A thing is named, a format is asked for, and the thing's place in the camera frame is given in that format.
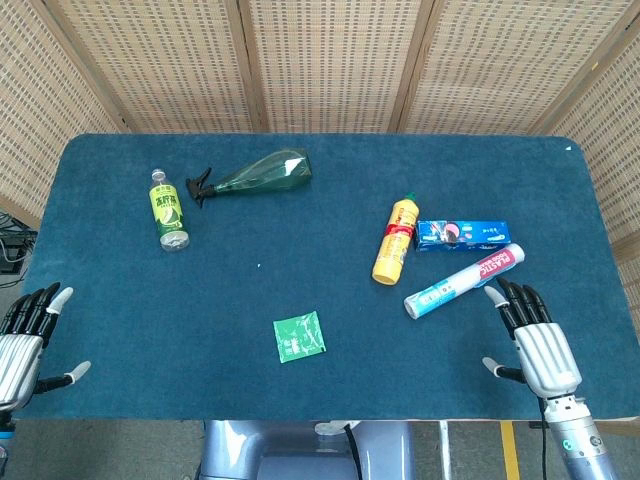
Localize grey robot torso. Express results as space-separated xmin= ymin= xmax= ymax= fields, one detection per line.
xmin=195 ymin=419 xmax=416 ymax=480

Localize blue rectangular box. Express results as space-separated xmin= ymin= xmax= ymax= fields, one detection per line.
xmin=415 ymin=220 xmax=513 ymax=254

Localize woven folding screen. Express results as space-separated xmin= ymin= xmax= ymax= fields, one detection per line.
xmin=0 ymin=0 xmax=640 ymax=326

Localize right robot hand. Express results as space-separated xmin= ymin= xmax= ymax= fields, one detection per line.
xmin=481 ymin=277 xmax=584 ymax=400

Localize black cable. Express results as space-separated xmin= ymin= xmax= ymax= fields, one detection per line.
xmin=342 ymin=422 xmax=363 ymax=480

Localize black floor cables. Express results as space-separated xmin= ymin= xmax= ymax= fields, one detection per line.
xmin=0 ymin=209 xmax=39 ymax=289

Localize yellow squeeze bottle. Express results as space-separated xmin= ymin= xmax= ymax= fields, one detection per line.
xmin=371 ymin=192 xmax=420 ymax=286

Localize green tea bottle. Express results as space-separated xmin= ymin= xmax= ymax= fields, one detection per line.
xmin=149 ymin=168 xmax=192 ymax=253

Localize blue table cloth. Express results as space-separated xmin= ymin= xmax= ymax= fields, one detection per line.
xmin=10 ymin=132 xmax=640 ymax=422

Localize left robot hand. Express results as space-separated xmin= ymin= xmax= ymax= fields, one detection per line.
xmin=0 ymin=282 xmax=92 ymax=413

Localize plastic food wrap roll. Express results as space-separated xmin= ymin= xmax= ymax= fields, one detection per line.
xmin=403 ymin=243 xmax=527 ymax=320

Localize green spray bottle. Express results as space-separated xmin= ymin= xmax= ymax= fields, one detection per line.
xmin=185 ymin=148 xmax=313 ymax=210

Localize green sachet packet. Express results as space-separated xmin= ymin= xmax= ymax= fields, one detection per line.
xmin=272 ymin=310 xmax=328 ymax=365

